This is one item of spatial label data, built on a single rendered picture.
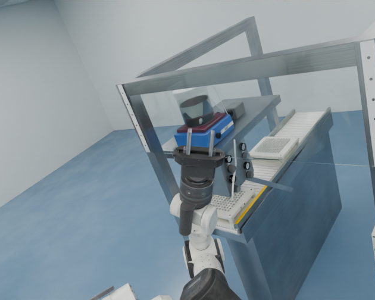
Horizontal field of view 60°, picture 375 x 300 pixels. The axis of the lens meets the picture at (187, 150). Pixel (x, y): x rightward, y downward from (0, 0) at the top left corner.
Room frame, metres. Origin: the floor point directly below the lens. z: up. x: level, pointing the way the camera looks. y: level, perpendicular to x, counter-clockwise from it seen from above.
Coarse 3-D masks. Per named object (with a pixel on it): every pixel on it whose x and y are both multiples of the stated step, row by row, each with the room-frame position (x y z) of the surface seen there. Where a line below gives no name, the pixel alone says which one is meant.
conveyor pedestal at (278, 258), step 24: (312, 168) 1.92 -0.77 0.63; (288, 192) 1.66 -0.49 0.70; (312, 192) 1.87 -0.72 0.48; (336, 192) 2.13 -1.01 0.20; (288, 216) 1.62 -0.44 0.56; (312, 216) 1.82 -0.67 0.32; (336, 216) 2.07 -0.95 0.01; (264, 240) 1.43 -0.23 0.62; (288, 240) 1.57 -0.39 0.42; (312, 240) 1.77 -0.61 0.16; (240, 264) 1.48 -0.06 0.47; (264, 264) 1.38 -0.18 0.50; (288, 264) 1.53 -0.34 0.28; (312, 264) 1.72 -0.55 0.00; (264, 288) 1.39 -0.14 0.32; (288, 288) 1.48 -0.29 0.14
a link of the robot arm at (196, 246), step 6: (186, 240) 0.89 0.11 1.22; (192, 240) 0.83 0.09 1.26; (198, 240) 0.81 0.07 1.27; (204, 240) 0.82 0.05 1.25; (210, 240) 0.84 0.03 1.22; (186, 246) 0.88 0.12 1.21; (192, 246) 0.87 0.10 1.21; (198, 246) 0.83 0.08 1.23; (204, 246) 0.83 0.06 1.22; (210, 246) 0.85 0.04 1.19; (186, 252) 0.86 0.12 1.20; (192, 252) 0.85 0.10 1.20; (198, 252) 0.85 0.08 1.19; (204, 252) 0.84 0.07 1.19; (210, 252) 0.84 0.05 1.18; (216, 252) 0.84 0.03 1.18; (192, 258) 0.84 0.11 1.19
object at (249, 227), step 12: (288, 168) 1.63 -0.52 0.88; (300, 168) 1.72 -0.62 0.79; (288, 180) 1.61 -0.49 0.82; (276, 192) 1.51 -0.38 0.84; (264, 204) 1.42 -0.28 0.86; (252, 216) 1.34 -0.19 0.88; (264, 216) 1.40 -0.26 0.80; (240, 228) 1.27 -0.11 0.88; (252, 228) 1.32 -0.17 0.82; (240, 240) 1.29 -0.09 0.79
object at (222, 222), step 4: (252, 200) 1.41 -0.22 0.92; (248, 204) 1.38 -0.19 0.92; (244, 208) 1.36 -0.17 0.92; (240, 212) 1.34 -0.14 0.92; (236, 216) 1.33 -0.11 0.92; (220, 220) 1.34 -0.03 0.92; (224, 220) 1.33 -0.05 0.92; (228, 220) 1.32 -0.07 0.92; (236, 220) 1.29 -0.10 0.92; (220, 224) 1.33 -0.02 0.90; (224, 224) 1.31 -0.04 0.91; (228, 224) 1.29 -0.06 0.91; (232, 224) 1.28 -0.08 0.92
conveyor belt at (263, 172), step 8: (256, 168) 1.74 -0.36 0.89; (264, 168) 1.70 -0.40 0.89; (272, 168) 1.67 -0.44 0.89; (256, 176) 1.65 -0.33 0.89; (264, 176) 1.62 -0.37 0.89; (272, 176) 1.59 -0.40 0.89; (248, 184) 1.61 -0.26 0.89; (256, 184) 1.58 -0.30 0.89; (256, 192) 1.50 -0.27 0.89; (216, 224) 1.36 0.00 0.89; (232, 232) 1.29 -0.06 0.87
